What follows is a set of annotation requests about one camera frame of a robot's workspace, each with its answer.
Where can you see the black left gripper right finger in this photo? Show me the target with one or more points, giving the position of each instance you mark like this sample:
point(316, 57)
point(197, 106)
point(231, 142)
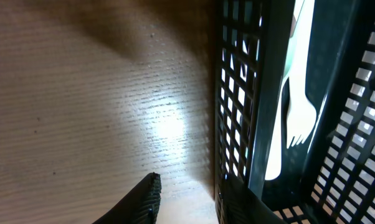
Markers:
point(239, 205)

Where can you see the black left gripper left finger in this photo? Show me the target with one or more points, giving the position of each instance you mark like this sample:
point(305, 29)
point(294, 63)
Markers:
point(139, 206)

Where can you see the white plastic spoon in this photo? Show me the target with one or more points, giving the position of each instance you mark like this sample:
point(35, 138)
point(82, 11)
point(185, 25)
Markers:
point(274, 164)

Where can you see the black perforated plastic basket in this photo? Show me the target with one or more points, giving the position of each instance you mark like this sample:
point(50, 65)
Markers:
point(330, 178)

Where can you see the white plastic fork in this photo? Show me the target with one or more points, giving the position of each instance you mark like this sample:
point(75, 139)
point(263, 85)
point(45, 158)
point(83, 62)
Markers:
point(292, 40)
point(301, 116)

